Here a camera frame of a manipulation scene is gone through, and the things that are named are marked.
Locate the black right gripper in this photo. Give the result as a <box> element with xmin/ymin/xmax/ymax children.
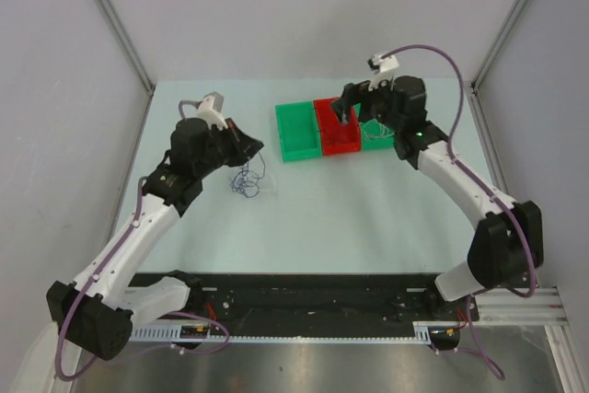
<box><xmin>329</xmin><ymin>73</ymin><xmax>402</xmax><ymax>133</ymax></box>

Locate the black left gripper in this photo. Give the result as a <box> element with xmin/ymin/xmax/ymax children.
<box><xmin>194</xmin><ymin>118</ymin><xmax>263</xmax><ymax>179</ymax></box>

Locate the white thin wire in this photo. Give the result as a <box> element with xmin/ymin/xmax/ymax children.
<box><xmin>361</xmin><ymin>119</ymin><xmax>397</xmax><ymax>142</ymax></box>

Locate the blue thin wire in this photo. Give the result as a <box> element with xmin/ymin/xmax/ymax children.
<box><xmin>228</xmin><ymin>153</ymin><xmax>268</xmax><ymax>199</ymax></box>

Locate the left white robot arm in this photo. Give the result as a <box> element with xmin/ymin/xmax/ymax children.
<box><xmin>46</xmin><ymin>118</ymin><xmax>263</xmax><ymax>361</ymax></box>

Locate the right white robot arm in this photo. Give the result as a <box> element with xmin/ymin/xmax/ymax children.
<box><xmin>330</xmin><ymin>75</ymin><xmax>544</xmax><ymax>320</ymax></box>

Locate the red plastic bin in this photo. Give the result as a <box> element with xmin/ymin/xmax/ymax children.
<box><xmin>313</xmin><ymin>98</ymin><xmax>362</xmax><ymax>156</ymax></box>

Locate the right green plastic bin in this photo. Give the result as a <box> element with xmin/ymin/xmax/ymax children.
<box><xmin>356</xmin><ymin>120</ymin><xmax>394</xmax><ymax>151</ymax></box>

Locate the green plastic bin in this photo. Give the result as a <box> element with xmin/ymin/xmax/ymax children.
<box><xmin>356</xmin><ymin>120</ymin><xmax>394</xmax><ymax>151</ymax></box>
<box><xmin>275</xmin><ymin>101</ymin><xmax>322</xmax><ymax>162</ymax></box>

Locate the left green plastic bin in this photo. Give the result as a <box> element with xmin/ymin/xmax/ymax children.
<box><xmin>275</xmin><ymin>101</ymin><xmax>322</xmax><ymax>162</ymax></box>

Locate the right aluminium base profile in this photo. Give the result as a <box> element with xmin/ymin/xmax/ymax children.
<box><xmin>474</xmin><ymin>287</ymin><xmax>568</xmax><ymax>327</ymax></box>

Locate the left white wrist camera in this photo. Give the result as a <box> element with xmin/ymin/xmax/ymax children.
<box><xmin>196</xmin><ymin>91</ymin><xmax>228</xmax><ymax>131</ymax></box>

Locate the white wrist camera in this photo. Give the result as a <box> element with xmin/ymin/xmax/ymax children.
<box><xmin>196</xmin><ymin>91</ymin><xmax>228</xmax><ymax>131</ymax></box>
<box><xmin>368</xmin><ymin>52</ymin><xmax>399</xmax><ymax>90</ymax></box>

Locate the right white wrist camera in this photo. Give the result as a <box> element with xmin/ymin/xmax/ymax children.
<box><xmin>368</xmin><ymin>52</ymin><xmax>399</xmax><ymax>90</ymax></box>

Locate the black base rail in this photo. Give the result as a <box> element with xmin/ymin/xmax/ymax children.
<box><xmin>133</xmin><ymin>272</ymin><xmax>479</xmax><ymax>337</ymax></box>

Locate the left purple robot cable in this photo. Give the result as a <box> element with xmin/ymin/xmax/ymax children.
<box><xmin>54</xmin><ymin>98</ymin><xmax>231</xmax><ymax>381</ymax></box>

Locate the left aluminium frame post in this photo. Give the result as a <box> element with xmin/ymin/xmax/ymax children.
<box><xmin>94</xmin><ymin>0</ymin><xmax>156</xmax><ymax>96</ymax></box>

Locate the aluminium frame post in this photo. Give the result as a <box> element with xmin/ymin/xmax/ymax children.
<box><xmin>94</xmin><ymin>0</ymin><xmax>156</xmax><ymax>96</ymax></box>
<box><xmin>470</xmin><ymin>0</ymin><xmax>531</xmax><ymax>94</ymax></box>

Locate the slotted grey cable duct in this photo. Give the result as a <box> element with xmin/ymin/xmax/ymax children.
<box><xmin>130</xmin><ymin>321</ymin><xmax>432</xmax><ymax>345</ymax></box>

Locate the right aluminium frame post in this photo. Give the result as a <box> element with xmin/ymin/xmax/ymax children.
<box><xmin>470</xmin><ymin>0</ymin><xmax>531</xmax><ymax>94</ymax></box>

